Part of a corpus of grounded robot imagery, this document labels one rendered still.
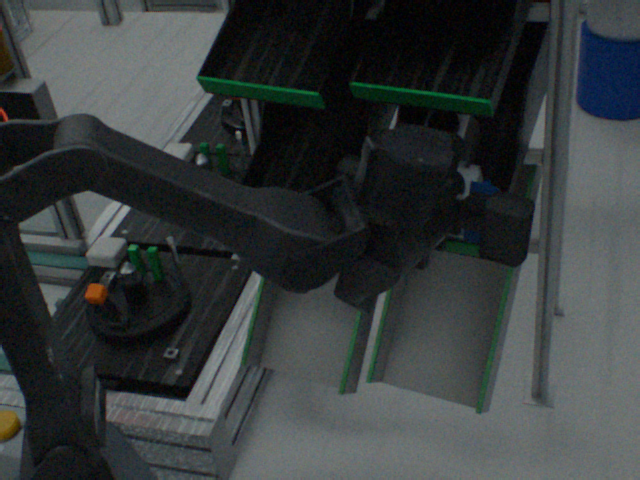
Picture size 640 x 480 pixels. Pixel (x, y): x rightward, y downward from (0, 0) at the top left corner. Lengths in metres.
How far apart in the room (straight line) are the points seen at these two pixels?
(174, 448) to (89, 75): 1.20
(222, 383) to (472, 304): 0.32
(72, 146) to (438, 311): 0.52
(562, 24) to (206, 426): 0.59
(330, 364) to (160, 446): 0.23
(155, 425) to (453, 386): 0.35
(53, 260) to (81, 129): 0.78
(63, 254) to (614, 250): 0.84
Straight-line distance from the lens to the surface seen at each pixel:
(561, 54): 0.89
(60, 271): 1.39
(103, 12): 2.34
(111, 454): 0.94
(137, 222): 1.38
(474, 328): 1.00
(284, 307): 1.06
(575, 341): 1.27
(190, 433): 1.07
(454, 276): 1.01
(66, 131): 0.64
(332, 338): 1.04
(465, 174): 0.85
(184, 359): 1.14
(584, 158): 1.62
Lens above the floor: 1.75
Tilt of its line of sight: 38 degrees down
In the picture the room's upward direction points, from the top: 8 degrees counter-clockwise
